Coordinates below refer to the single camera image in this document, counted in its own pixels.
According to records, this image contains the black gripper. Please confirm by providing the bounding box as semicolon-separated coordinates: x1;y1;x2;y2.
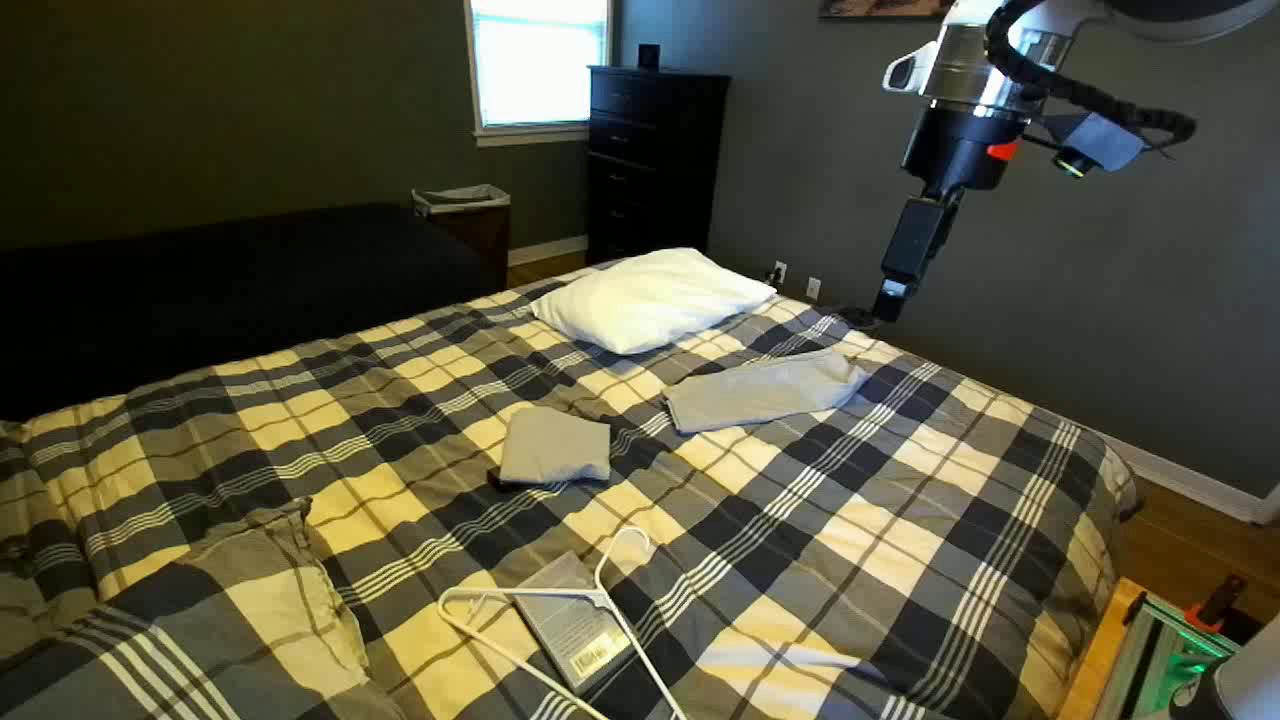
873;109;1024;322

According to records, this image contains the light grey cloth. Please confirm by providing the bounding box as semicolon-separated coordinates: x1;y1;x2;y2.
668;349;868;431

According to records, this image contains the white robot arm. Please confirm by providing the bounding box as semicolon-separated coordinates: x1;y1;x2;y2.
864;0;1275;322

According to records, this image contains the small folded grey cloth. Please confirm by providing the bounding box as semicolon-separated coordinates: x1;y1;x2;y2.
499;409;612;489

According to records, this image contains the laundry basket with cloth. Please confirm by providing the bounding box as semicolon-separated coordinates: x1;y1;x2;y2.
413;182;511;286

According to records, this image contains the dark bed bench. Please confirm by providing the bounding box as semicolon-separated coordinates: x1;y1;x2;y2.
0;202;495;418

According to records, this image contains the white pillow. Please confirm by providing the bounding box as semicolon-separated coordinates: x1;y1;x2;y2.
533;248;774;357

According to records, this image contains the black dresser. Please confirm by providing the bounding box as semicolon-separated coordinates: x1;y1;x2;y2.
588;68;726;258

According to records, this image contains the small black object on dresser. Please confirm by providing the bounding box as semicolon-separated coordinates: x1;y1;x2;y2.
636;43;660;71

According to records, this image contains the window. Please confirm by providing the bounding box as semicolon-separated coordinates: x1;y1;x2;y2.
464;0;612;146

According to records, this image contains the green wooden cart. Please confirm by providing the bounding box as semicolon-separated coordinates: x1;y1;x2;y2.
1055;575;1280;720

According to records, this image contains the grey folded item under hanger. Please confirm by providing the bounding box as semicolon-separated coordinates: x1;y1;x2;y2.
515;552;631;690

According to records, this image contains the plaid yellow grey comforter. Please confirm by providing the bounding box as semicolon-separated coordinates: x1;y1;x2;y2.
0;291;1134;720

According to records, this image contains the wall outlet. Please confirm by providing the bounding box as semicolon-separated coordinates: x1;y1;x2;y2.
805;275;823;298

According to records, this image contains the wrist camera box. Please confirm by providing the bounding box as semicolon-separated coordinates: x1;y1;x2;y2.
1042;113;1142;174

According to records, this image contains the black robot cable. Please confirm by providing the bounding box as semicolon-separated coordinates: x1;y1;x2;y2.
981;0;1200;146

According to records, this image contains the framed wall picture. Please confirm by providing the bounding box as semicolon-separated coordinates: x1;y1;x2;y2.
819;0;954;21

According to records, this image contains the white wire hanger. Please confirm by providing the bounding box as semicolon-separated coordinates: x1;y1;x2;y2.
437;524;684;720

